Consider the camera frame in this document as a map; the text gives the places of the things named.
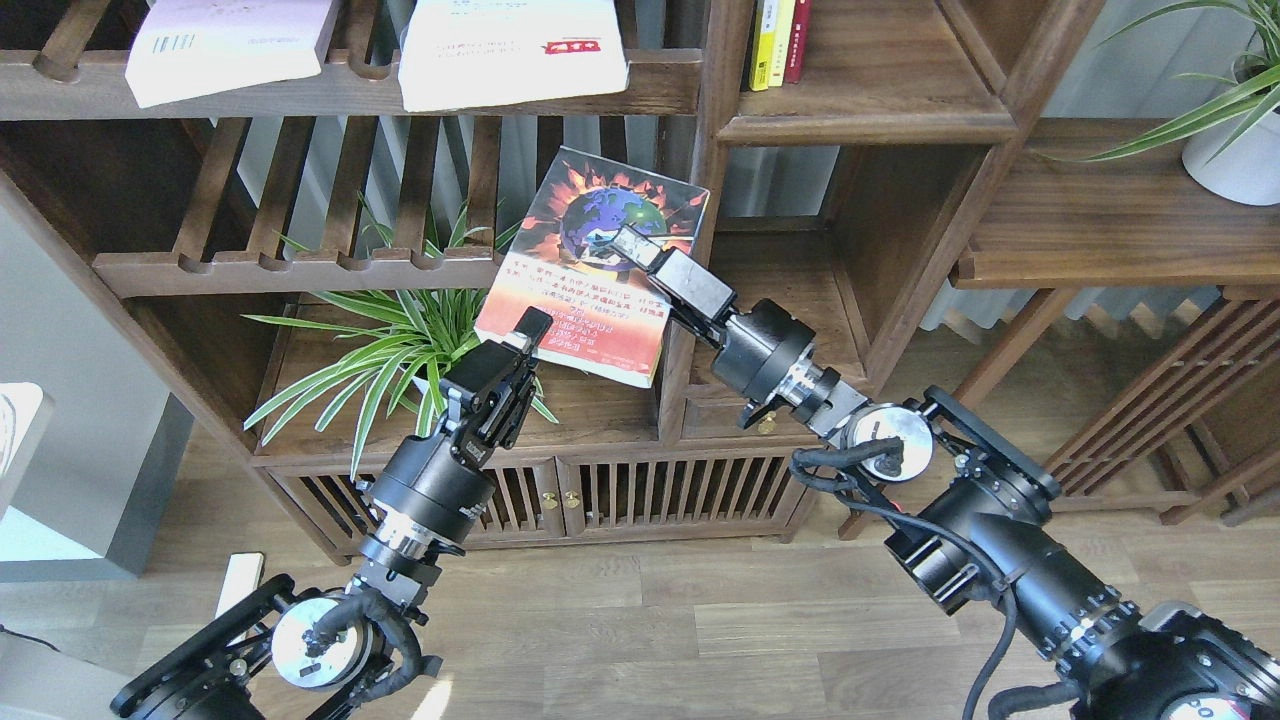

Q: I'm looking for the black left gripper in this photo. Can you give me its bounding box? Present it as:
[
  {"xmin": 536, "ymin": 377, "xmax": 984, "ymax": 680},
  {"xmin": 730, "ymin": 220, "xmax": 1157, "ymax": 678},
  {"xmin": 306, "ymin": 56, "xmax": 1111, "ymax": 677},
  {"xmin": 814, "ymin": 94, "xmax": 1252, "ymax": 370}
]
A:
[{"xmin": 440, "ymin": 306, "xmax": 554, "ymax": 469}]

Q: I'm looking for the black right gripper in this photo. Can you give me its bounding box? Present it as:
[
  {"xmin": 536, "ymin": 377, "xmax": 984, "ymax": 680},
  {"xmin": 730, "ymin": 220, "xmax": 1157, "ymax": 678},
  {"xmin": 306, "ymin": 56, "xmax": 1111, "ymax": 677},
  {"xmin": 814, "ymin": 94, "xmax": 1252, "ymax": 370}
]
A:
[{"xmin": 605, "ymin": 225, "xmax": 737, "ymax": 348}]

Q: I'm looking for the red earth cover book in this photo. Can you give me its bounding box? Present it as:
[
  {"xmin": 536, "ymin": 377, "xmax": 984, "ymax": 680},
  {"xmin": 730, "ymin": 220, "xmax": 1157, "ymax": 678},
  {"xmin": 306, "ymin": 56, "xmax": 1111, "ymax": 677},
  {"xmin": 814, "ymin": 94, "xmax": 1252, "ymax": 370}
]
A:
[{"xmin": 475, "ymin": 147, "xmax": 709, "ymax": 388}]

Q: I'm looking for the white book red stamp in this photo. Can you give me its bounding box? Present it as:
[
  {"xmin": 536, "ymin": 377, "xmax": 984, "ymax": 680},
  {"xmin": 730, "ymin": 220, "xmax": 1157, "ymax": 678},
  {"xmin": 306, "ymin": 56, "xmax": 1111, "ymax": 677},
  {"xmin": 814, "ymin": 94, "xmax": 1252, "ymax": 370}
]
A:
[{"xmin": 397, "ymin": 1, "xmax": 628, "ymax": 113}]

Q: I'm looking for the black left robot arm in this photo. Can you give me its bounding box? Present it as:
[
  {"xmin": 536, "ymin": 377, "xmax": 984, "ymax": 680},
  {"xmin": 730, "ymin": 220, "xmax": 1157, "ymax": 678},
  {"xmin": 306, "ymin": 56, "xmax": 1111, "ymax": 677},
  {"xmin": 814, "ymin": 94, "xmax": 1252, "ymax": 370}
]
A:
[{"xmin": 110, "ymin": 307, "xmax": 553, "ymax": 719}]

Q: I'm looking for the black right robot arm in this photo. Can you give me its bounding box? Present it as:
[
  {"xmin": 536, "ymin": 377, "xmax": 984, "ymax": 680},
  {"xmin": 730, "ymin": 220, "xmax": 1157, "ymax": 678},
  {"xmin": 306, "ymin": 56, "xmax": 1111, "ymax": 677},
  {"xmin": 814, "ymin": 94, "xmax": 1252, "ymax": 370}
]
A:
[{"xmin": 608, "ymin": 225, "xmax": 1279, "ymax": 719}]

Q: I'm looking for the wooden side shelf unit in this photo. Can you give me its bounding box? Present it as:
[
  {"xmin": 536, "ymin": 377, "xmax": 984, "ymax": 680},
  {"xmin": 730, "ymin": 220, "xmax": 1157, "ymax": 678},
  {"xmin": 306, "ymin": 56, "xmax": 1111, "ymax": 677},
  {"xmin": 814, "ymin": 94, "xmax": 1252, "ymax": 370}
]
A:
[{"xmin": 838, "ymin": 118, "xmax": 1280, "ymax": 541}]

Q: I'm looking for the potted plant on right shelf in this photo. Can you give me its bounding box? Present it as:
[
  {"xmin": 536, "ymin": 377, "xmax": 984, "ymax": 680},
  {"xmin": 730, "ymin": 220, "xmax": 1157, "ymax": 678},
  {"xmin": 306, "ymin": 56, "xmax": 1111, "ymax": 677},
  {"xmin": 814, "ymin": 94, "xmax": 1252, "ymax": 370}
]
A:
[{"xmin": 1082, "ymin": 1, "xmax": 1279, "ymax": 206}]

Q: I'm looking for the dark wooden bookshelf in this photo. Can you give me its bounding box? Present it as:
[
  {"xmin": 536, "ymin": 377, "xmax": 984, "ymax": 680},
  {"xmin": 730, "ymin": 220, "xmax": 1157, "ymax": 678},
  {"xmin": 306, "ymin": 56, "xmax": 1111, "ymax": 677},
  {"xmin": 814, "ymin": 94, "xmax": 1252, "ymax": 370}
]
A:
[{"xmin": 3, "ymin": 1, "xmax": 1102, "ymax": 564}]

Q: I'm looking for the left slatted cabinet door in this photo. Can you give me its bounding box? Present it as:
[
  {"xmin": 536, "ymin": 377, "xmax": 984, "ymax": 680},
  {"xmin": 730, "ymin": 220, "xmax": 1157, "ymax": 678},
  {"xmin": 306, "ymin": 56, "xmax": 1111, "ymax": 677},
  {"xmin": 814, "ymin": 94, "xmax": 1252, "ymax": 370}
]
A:
[{"xmin": 265, "ymin": 460, "xmax": 566, "ymax": 557}]

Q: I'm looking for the slatted cabinet door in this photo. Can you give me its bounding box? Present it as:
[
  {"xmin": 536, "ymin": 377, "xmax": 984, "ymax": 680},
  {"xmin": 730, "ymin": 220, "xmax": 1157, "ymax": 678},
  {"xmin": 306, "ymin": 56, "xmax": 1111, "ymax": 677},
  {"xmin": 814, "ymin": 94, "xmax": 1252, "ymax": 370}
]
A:
[
  {"xmin": 265, "ymin": 460, "xmax": 566, "ymax": 557},
  {"xmin": 556, "ymin": 447, "xmax": 817, "ymax": 542}
]

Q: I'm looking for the right slatted cabinet door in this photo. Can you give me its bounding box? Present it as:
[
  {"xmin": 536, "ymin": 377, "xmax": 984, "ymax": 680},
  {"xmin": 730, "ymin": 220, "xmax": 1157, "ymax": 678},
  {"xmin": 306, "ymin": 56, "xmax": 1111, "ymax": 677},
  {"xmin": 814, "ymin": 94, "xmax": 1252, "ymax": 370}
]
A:
[{"xmin": 556, "ymin": 447, "xmax": 817, "ymax": 542}]

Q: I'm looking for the small wooden drawer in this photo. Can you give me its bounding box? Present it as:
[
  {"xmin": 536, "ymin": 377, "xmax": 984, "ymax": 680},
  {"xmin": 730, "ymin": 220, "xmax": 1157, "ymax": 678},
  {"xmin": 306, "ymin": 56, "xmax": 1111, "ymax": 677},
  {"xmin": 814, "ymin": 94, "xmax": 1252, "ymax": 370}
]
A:
[{"xmin": 682, "ymin": 397, "xmax": 813, "ymax": 439}]

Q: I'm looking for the dark red upright book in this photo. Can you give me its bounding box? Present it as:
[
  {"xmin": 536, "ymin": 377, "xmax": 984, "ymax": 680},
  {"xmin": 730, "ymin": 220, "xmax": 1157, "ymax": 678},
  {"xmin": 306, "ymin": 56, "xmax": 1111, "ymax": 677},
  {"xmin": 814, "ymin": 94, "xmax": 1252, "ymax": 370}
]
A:
[{"xmin": 783, "ymin": 0, "xmax": 812, "ymax": 85}]

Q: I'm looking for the yellow upright book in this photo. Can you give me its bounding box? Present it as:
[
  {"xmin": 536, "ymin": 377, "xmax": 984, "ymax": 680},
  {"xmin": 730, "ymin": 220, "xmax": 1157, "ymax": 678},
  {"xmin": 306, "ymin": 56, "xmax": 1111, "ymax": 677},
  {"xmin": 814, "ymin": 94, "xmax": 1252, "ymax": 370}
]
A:
[
  {"xmin": 748, "ymin": 0, "xmax": 780, "ymax": 92},
  {"xmin": 767, "ymin": 0, "xmax": 796, "ymax": 88}
]

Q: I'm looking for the pale pink white book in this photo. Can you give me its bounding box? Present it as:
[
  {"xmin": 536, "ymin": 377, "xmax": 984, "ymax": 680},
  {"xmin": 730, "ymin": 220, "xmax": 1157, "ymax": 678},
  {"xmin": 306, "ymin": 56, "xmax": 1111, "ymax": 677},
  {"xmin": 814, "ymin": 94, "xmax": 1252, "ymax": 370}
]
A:
[{"xmin": 125, "ymin": 1, "xmax": 339, "ymax": 108}]

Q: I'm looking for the white grey object at left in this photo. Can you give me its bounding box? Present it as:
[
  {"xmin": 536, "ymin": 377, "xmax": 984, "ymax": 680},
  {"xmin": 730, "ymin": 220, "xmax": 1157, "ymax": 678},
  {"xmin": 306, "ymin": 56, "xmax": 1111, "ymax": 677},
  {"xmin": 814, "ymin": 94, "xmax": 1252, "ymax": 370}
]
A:
[{"xmin": 3, "ymin": 382, "xmax": 193, "ymax": 583}]

